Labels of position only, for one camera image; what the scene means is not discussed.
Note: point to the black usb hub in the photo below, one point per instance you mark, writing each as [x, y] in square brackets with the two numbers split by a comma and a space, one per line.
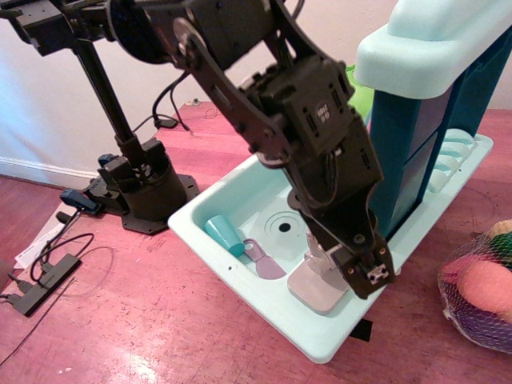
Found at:
[53, 277]

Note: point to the green plastic plate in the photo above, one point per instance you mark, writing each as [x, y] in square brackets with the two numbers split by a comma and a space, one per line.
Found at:
[363, 96]

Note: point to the mesh bag of toys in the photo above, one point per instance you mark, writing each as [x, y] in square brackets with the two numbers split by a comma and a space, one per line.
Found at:
[475, 286]

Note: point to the teal and mint shelf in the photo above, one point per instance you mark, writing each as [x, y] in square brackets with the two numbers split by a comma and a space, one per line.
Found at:
[434, 66]

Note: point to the pale pink faucet lever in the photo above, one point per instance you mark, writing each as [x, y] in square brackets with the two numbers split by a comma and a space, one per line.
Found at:
[316, 258]

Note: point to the black tape piece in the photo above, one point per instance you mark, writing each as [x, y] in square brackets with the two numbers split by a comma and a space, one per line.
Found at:
[363, 330]

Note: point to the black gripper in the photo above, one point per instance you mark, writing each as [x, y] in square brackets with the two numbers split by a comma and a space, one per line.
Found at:
[333, 170]

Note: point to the teal plastic cup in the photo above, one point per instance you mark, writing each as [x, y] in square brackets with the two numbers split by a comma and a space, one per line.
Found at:
[220, 229]

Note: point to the grey toy faucet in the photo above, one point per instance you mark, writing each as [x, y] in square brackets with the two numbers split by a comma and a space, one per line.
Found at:
[321, 293]

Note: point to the white paper sheet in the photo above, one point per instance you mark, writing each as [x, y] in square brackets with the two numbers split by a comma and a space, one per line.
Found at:
[50, 229]

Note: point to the purple toy spatula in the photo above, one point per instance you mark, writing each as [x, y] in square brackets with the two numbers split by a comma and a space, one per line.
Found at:
[266, 267]

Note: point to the mint toy sink basin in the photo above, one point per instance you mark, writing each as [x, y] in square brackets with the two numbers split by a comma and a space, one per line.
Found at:
[254, 200]

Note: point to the blue black clamp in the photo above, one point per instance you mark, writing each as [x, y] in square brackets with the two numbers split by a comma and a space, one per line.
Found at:
[79, 201]

